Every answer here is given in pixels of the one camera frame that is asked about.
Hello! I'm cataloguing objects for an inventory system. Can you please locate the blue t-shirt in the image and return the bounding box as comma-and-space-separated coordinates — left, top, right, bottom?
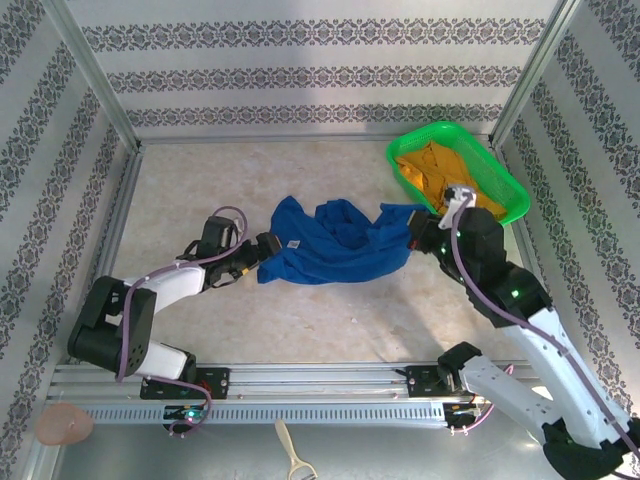
256, 195, 432, 286

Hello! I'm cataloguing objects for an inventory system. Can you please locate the aluminium frame post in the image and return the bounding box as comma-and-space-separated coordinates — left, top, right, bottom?
489, 0, 591, 149
42, 0, 146, 151

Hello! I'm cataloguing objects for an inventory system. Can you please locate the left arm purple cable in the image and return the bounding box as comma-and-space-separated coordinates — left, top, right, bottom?
115, 205, 250, 439

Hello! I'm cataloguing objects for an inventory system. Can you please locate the small circuit board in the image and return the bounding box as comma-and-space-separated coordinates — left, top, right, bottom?
447, 402, 489, 419
163, 404, 207, 424

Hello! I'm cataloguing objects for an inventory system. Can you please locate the yellow cloth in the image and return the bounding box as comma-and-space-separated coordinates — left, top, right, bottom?
396, 141, 509, 221

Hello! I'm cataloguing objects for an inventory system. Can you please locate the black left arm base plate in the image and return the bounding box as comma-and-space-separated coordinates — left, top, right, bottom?
139, 367, 232, 401

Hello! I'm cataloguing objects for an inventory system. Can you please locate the aluminium frame rail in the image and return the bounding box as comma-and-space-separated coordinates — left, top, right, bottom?
134, 132, 496, 147
67, 142, 147, 366

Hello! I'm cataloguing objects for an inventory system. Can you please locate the pink translucent cup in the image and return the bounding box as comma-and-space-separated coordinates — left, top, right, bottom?
34, 403, 95, 446

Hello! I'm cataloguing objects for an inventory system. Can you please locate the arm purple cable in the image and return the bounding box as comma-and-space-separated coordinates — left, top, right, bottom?
447, 193, 640, 459
115, 205, 250, 439

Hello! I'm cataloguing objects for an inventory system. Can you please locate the grey slotted cable duct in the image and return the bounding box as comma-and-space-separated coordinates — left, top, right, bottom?
84, 402, 446, 426

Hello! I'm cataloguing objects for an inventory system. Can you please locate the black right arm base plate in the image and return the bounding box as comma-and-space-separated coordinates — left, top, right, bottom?
404, 364, 451, 400

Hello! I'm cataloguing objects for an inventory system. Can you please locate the cream plastic peeler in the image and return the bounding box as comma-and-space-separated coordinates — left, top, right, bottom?
274, 418, 319, 480

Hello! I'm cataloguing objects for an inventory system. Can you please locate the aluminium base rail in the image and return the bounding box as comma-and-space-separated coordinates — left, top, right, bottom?
47, 362, 591, 401

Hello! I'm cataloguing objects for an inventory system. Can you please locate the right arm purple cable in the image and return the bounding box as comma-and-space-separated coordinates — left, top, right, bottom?
447, 193, 640, 459

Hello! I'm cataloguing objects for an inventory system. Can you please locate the green plastic mesh basket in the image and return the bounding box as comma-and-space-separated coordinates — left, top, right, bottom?
384, 121, 531, 227

